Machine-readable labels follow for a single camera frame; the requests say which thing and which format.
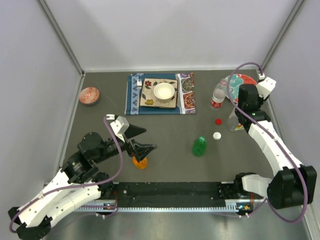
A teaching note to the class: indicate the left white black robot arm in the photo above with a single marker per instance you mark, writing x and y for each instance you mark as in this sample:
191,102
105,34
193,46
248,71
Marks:
77,182

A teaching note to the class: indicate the silver fork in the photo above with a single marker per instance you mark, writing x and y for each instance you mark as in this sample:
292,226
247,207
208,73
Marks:
139,83

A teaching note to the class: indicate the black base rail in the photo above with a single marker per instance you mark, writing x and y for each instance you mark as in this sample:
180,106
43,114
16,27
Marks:
175,197

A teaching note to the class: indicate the red bottle cap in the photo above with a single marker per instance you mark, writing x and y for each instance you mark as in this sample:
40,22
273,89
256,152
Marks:
218,121

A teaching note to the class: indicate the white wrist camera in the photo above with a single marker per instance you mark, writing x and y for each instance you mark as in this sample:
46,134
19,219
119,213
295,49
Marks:
265,86
119,125

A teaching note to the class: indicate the small red patterned bowl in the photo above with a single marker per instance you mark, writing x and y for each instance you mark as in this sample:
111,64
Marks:
89,96

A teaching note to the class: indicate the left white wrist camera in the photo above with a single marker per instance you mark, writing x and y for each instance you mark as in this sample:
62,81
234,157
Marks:
119,125

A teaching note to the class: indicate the square clear juice bottle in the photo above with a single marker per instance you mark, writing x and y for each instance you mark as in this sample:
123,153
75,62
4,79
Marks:
233,122

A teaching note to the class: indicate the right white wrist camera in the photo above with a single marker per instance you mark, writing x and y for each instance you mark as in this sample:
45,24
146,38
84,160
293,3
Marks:
265,86

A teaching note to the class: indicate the clear bottle red label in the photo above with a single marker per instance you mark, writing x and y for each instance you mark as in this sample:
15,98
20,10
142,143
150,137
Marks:
219,94

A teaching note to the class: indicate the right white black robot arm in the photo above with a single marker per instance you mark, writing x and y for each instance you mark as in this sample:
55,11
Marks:
293,184

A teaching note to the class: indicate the red teal round plate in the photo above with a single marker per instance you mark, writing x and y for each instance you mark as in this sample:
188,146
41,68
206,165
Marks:
236,81

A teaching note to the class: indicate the white bottle cap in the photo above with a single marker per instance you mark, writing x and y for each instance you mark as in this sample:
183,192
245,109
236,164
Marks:
217,135

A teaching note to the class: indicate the green plastic bottle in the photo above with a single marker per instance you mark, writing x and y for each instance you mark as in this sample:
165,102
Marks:
199,146

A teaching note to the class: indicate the white ceramic bowl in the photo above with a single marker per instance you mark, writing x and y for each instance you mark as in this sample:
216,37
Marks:
164,91

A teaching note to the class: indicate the blue patterned placemat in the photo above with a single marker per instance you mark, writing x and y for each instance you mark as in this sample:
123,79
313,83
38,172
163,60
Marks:
185,94

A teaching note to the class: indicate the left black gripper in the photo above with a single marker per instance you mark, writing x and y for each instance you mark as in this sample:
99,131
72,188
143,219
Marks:
141,150

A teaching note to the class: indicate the square floral plate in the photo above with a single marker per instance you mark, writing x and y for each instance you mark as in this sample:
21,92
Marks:
148,99

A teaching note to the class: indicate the orange plastic bottle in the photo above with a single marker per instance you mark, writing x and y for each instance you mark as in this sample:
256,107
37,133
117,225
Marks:
140,164

